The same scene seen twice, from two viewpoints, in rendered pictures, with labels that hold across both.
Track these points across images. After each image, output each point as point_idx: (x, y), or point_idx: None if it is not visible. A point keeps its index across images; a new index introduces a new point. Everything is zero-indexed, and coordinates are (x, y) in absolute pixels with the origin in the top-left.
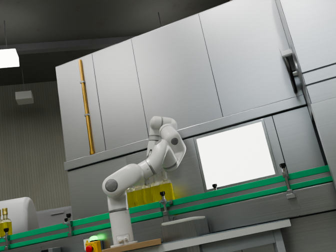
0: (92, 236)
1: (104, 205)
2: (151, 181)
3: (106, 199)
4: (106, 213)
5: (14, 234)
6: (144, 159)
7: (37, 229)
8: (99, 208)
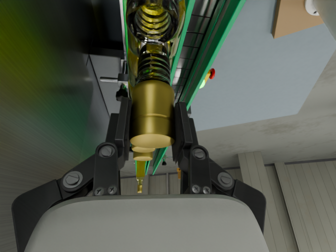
0: (203, 85)
1: (97, 141)
2: (48, 104)
3: (94, 150)
4: (192, 100)
5: (162, 156)
6: (14, 246)
7: (167, 148)
8: (100, 142)
